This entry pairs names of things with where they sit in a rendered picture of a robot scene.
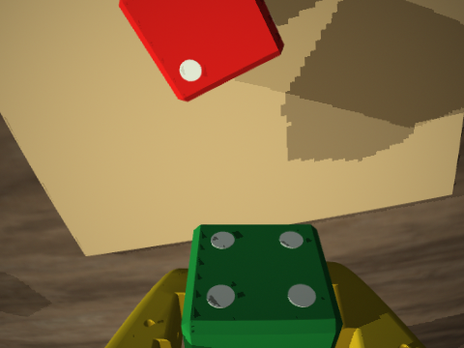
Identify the green die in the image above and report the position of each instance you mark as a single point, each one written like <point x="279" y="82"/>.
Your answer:
<point x="259" y="286"/>

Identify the tan flat mat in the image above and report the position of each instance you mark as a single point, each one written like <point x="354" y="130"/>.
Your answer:
<point x="362" y="110"/>

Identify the red die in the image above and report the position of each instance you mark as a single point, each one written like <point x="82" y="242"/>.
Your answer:
<point x="201" y="44"/>

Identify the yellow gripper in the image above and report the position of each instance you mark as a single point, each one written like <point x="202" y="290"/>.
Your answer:
<point x="367" y="321"/>

